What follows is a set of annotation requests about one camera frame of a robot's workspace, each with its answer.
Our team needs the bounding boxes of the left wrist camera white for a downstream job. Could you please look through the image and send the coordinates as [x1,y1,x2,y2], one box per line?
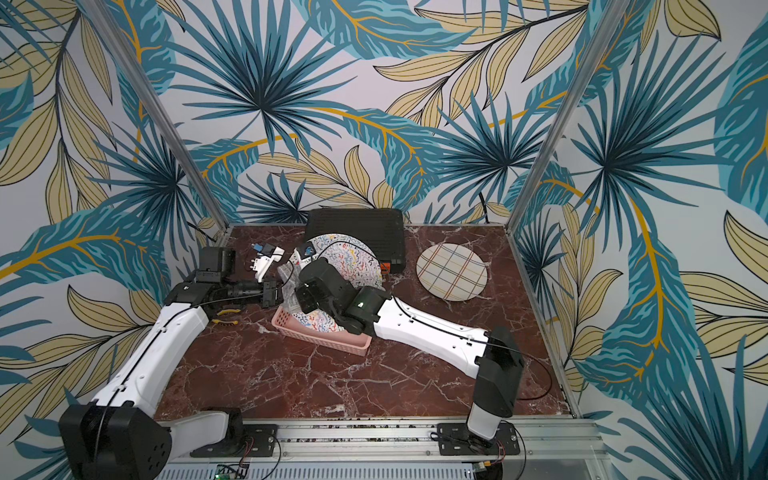
[249,243,285,283]

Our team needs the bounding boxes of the right aluminium corner post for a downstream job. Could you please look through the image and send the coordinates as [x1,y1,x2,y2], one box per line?
[506,1,629,237]

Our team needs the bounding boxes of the left aluminium corner post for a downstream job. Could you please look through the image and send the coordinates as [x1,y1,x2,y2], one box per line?
[81,0,229,230]

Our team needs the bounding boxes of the pink perforated plastic basket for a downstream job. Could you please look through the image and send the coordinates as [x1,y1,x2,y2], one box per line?
[271,307,371,357]

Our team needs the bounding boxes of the black plastic tool case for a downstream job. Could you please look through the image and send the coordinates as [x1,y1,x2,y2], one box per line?
[304,208,406,274]

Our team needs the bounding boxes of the aluminium front rail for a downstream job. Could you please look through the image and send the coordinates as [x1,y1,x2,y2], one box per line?
[158,416,618,479]

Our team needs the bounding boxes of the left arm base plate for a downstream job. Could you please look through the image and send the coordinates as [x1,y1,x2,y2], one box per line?
[189,424,278,458]

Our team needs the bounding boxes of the aluminium corner post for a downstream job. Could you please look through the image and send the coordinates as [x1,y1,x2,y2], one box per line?
[81,0,229,230]
[506,1,629,237]

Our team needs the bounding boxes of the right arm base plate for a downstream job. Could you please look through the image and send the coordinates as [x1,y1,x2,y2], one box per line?
[429,422,521,457]

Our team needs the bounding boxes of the white plate colourful squiggle pattern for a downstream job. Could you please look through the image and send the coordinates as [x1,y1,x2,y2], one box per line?
[292,234,383,332]

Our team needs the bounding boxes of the yellow handled pliers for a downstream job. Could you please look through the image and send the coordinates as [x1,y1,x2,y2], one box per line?
[211,308,242,325]

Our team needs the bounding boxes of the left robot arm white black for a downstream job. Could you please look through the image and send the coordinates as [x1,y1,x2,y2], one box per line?
[58,244,284,479]

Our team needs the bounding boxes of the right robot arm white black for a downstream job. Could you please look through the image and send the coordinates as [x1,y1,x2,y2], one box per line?
[295,258,525,444]

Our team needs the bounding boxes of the white plate coloured plaid lines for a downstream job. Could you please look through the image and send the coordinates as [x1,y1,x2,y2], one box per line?
[416,243,488,302]

